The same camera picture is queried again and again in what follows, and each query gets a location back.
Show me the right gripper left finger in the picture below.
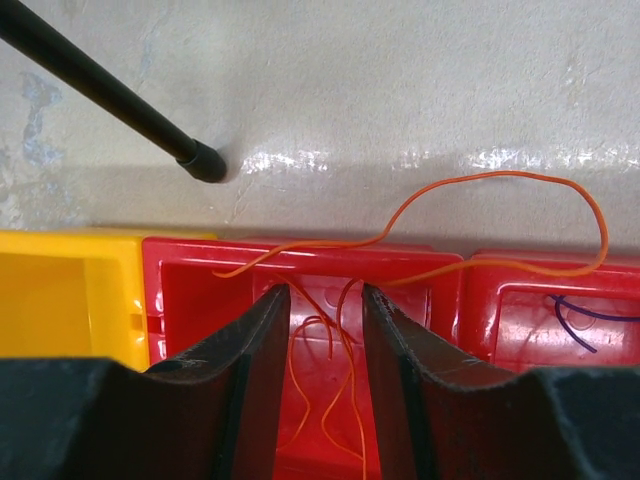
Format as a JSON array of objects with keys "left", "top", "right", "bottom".
[{"left": 1, "top": 285, "right": 291, "bottom": 479}]

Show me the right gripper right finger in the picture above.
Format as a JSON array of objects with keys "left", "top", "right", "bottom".
[{"left": 362, "top": 285, "right": 639, "bottom": 479}]

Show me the red plastic bin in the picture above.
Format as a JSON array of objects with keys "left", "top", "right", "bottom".
[
  {"left": 457, "top": 255, "right": 639, "bottom": 372},
  {"left": 142, "top": 238, "right": 462, "bottom": 479}
]

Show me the purple wire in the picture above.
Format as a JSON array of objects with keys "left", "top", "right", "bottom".
[{"left": 549, "top": 294, "right": 640, "bottom": 354}]

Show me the yellow plastic bin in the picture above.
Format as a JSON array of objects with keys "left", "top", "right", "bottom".
[{"left": 1, "top": 227, "right": 218, "bottom": 371}]

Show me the orange wire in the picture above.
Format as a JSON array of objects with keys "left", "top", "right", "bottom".
[{"left": 212, "top": 170, "right": 610, "bottom": 480}]

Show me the black music stand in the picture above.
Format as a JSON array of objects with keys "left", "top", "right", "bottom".
[{"left": 1, "top": 1, "right": 228, "bottom": 183}]

